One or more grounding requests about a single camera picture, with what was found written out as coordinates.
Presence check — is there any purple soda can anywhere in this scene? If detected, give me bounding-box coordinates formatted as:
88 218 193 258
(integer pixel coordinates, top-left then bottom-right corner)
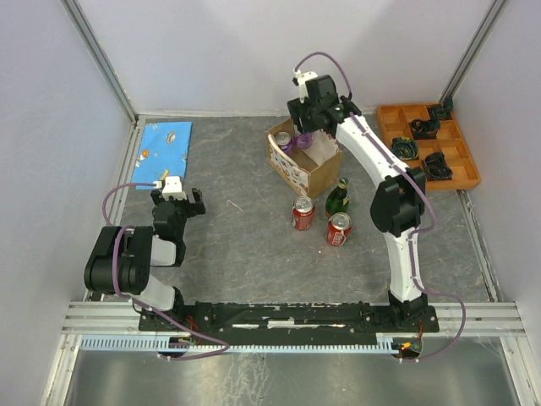
293 133 314 150
274 131 293 156

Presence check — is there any green glass bottle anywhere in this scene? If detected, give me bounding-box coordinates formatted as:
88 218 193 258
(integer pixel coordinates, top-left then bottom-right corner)
325 178 349 218

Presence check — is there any red cola can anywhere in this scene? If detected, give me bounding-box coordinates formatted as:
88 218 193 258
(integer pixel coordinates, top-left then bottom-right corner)
292 196 315 231
326 212 352 247

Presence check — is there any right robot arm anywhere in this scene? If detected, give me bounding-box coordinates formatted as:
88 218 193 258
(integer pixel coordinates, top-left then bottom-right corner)
287 70 428 331

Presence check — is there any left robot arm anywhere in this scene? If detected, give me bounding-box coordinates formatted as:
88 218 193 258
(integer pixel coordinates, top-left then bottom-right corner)
84 188 206 330

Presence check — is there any blue patterned cloth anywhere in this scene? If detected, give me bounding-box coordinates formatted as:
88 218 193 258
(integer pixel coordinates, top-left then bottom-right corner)
131 121 192 190

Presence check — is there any rolled green blue sock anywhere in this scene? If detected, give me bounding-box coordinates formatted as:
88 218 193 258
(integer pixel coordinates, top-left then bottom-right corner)
391 137 419 162

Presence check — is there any rolled dark sock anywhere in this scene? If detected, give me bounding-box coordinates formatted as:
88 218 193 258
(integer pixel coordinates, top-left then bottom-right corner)
409 119 440 140

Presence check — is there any rolled sock in corner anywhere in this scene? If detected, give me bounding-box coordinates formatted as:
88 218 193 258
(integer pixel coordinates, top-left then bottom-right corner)
427 96 454 121

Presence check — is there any orange divided tray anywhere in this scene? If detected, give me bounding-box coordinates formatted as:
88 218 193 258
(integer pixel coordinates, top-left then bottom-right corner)
376 103 481 190

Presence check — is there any rolled black sock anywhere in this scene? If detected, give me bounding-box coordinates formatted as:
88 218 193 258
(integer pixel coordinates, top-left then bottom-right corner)
422 152 453 181

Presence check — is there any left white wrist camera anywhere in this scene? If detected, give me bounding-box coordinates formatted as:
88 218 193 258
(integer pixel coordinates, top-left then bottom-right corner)
154 176 188 200

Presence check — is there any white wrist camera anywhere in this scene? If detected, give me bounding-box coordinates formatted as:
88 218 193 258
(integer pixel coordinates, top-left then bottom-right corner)
292 69 318 103
154 176 188 200

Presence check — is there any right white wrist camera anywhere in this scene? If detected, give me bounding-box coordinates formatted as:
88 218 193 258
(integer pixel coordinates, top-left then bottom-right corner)
292 69 318 103

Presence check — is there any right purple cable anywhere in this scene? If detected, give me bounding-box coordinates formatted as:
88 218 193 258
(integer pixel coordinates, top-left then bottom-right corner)
292 51 467 363

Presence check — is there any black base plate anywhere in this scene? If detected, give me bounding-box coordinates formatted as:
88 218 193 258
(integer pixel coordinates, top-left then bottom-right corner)
165 302 440 347

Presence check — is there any blue slotted cable duct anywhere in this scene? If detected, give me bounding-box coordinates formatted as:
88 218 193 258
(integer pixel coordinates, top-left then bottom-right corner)
80 334 398 355

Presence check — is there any aluminium frame rail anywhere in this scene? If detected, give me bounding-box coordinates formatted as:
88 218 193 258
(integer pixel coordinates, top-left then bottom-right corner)
62 301 526 337

